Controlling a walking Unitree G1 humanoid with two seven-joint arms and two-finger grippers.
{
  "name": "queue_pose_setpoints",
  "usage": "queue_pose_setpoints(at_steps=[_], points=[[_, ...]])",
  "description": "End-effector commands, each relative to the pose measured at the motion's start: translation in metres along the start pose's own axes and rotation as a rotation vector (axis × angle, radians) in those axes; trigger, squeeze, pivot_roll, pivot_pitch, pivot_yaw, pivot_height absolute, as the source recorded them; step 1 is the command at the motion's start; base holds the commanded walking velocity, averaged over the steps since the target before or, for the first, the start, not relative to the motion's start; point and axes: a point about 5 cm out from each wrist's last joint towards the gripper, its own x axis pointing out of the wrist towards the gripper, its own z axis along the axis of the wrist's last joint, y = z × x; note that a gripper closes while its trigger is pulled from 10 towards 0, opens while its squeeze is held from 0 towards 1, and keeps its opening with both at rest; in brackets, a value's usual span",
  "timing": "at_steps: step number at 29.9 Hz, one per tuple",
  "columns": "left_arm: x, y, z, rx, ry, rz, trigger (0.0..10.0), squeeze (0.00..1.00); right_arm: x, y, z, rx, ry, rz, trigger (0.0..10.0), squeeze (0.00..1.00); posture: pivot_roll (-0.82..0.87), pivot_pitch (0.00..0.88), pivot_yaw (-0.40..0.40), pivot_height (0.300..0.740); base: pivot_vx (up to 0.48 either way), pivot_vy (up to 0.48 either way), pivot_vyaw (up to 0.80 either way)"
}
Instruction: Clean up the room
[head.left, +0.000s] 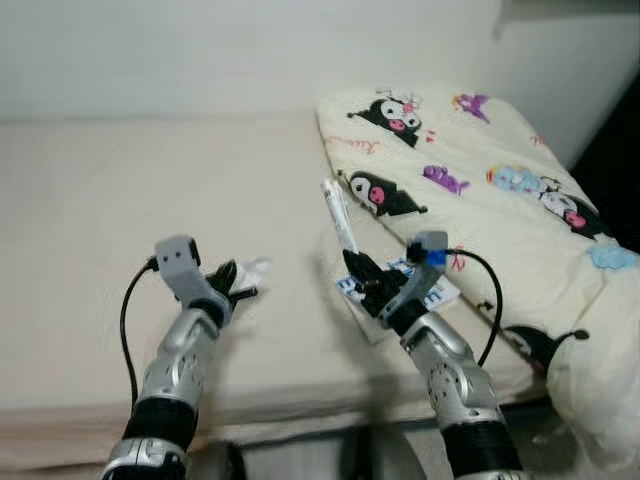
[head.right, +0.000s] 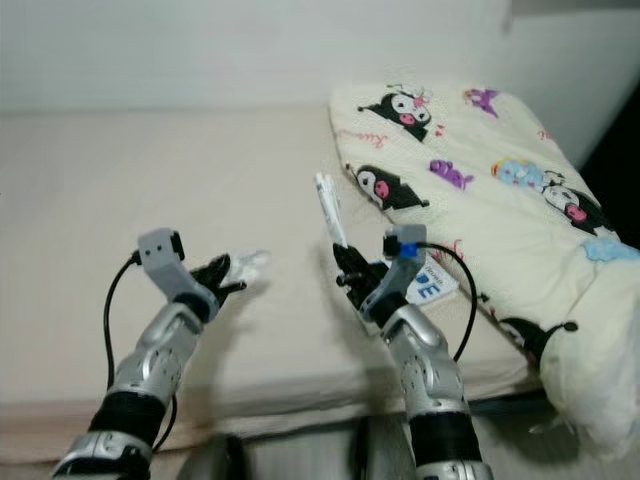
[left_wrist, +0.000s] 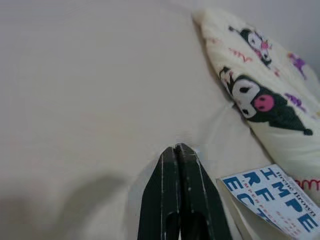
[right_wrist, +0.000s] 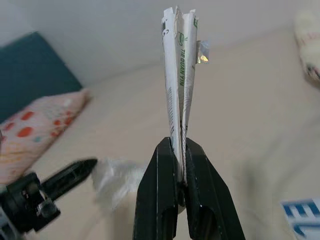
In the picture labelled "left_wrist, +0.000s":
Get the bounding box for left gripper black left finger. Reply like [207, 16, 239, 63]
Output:
[136, 146, 181, 240]

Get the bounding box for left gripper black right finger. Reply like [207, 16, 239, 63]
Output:
[176, 142, 232, 240]

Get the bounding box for white book with blue letters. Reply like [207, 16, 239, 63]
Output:
[216, 163, 320, 240]

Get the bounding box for cream cartoon print pillow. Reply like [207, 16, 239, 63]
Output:
[191, 6, 320, 193]

